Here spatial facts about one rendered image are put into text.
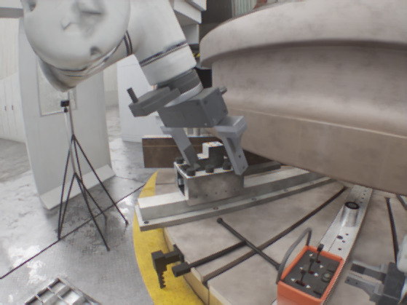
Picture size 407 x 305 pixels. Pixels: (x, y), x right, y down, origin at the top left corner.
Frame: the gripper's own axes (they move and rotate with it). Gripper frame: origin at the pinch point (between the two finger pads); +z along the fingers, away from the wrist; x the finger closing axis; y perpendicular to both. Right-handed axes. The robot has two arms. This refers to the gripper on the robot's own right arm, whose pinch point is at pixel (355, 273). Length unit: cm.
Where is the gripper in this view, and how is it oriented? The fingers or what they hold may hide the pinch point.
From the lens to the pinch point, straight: 66.0
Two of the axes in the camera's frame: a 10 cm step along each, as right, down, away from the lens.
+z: -7.0, -1.9, 6.9
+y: -0.2, -9.6, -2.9
